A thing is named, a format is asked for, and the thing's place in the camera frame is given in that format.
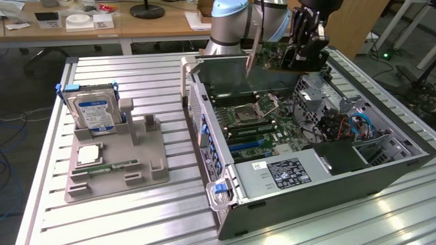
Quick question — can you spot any grey parts rack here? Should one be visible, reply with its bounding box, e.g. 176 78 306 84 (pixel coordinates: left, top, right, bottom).
64 97 170 204

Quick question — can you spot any green graphics card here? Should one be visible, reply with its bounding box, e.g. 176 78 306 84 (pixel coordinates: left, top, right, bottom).
244 27 329 79

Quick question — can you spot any blue case latch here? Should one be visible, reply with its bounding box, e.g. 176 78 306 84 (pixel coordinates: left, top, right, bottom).
210 178 228 196

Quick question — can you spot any wooden cabinet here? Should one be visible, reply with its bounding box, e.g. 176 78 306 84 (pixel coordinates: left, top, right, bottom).
282 0 390 59

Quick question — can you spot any brown cardboard box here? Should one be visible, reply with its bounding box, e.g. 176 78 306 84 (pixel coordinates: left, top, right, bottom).
196 0 214 18

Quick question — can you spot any hard disk blue caddy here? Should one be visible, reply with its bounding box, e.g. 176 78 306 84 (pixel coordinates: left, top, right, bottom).
54 81 125 134

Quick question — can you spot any white table frame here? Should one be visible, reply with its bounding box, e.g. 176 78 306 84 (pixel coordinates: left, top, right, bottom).
372 0 436 69

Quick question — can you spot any blue floor cable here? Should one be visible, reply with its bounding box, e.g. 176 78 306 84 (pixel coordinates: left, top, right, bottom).
0 119 29 220

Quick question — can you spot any blue wire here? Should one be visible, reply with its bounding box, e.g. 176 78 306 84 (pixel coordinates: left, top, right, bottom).
350 112 376 140

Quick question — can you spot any white paper stack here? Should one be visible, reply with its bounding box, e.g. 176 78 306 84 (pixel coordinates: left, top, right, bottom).
184 11 212 31

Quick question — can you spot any small white box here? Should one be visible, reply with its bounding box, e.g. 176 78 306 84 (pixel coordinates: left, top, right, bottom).
92 14 116 30

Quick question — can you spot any silver CPU chip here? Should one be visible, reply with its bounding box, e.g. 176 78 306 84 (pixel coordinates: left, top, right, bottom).
76 144 104 167

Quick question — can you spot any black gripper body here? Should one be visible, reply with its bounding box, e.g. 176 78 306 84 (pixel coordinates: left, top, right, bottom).
297 0 344 19

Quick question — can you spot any black round lamp base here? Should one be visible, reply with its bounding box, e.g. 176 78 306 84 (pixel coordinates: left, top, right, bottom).
129 0 166 19

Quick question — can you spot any white round dish box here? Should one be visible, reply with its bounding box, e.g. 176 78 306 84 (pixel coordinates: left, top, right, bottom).
65 14 96 33

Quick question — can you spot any white paper slip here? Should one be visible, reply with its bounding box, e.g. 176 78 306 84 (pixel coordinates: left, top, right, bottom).
4 22 32 31

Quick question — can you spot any wooden desk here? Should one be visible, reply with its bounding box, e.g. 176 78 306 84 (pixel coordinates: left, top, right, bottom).
0 0 306 56

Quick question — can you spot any grey open PC case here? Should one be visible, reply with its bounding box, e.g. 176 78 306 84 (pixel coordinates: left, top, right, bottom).
180 47 436 241

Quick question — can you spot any metal disk bay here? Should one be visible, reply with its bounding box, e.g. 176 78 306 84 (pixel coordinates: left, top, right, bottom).
292 68 362 111

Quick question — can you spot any grey power supply unit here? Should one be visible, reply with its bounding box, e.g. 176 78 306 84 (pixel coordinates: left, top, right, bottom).
234 149 333 199

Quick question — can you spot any white box black lid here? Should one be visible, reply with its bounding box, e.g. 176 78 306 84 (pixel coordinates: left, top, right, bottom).
33 12 64 29

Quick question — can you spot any green RAM stick white label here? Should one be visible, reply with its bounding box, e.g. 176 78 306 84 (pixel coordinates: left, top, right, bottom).
74 159 141 177

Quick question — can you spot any metal socket cover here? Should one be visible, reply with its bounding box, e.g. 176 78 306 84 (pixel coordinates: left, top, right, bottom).
254 92 282 115

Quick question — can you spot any green motherboard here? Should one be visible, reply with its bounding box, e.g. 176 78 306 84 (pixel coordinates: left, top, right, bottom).
205 86 306 164

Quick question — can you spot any red wire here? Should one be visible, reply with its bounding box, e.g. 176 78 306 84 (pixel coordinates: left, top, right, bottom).
334 116 352 140

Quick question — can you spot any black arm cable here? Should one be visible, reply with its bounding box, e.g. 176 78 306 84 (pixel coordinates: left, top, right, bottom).
258 0 266 43

